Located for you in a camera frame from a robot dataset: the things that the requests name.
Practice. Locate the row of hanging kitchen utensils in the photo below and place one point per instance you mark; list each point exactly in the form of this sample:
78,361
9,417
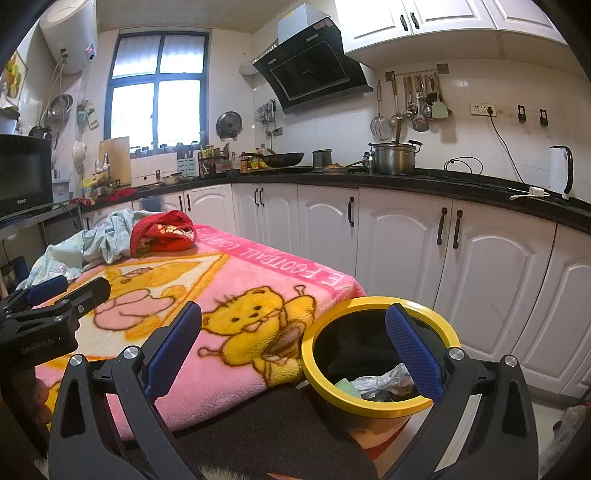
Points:
420,99

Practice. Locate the white electric kettle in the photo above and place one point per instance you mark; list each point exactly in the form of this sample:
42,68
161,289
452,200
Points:
558,173

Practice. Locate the white and green printed bag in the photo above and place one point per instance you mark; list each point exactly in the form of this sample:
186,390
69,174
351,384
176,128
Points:
369,385

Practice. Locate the hanging metal bowls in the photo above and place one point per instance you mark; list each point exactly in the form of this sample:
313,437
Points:
61,108

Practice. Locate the metal faucet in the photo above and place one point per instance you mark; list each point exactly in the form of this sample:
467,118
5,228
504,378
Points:
104,166

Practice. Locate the yellow rimmed waste bin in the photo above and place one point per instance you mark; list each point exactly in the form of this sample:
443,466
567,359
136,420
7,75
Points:
314,369

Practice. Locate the black kitchen countertop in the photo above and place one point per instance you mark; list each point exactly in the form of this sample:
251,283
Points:
461,182

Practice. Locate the white upper cabinets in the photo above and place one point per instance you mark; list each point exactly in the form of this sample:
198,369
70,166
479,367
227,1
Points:
378,23

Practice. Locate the steel cooking pot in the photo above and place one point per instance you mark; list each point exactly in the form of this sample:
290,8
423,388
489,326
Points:
395,159

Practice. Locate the row of condiment bottles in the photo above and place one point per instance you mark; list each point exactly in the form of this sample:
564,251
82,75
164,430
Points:
217,162

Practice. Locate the white wall socket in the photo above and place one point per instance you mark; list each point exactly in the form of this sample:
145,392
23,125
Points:
482,109

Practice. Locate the black range hood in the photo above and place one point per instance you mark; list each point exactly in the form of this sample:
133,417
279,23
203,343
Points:
314,69

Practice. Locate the framed wall picture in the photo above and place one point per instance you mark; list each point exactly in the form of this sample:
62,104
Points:
14,76

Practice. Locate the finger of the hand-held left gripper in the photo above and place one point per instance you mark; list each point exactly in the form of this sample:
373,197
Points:
46,288
90,293

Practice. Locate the clear plastic bag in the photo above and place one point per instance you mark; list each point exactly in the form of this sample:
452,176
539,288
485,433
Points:
565,429

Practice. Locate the black wok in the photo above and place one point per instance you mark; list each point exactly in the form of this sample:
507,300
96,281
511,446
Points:
281,160

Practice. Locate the white water heater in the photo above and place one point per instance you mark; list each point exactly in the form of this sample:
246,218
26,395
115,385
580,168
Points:
69,37

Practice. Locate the black wall hook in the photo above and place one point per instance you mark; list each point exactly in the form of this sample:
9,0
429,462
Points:
544,117
521,114

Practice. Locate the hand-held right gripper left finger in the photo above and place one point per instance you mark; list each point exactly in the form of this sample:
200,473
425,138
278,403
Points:
173,353

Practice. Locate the round hanging pot lid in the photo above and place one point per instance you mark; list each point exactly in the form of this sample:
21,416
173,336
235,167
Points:
229,124

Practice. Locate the wooden cutting board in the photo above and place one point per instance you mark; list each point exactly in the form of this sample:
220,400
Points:
115,159

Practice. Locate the white power adapter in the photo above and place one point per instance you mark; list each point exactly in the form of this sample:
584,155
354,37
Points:
535,191

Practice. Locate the white hanging jug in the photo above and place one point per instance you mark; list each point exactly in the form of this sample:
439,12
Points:
80,152

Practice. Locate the plate with food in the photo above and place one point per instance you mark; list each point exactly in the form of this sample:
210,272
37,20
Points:
339,168

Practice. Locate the light blue cloth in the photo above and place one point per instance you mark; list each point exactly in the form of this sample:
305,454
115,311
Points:
101,240

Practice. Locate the red cloth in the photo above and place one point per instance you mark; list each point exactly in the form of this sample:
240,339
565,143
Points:
164,233

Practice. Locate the hanging mesh strainer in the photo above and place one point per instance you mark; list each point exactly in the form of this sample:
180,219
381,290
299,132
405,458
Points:
381,128

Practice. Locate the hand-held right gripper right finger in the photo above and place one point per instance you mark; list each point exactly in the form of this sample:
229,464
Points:
415,353

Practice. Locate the pink cartoon printed blanket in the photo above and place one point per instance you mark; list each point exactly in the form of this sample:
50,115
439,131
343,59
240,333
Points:
184,277

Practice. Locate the white utensil holder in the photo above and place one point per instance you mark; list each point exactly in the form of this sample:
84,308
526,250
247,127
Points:
188,167

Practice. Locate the metal mug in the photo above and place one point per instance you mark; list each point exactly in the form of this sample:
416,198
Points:
322,158

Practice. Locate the black microwave oven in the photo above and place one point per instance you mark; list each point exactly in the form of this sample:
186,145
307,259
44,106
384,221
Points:
23,175

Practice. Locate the dark framed window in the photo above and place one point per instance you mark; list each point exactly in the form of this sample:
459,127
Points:
134,110

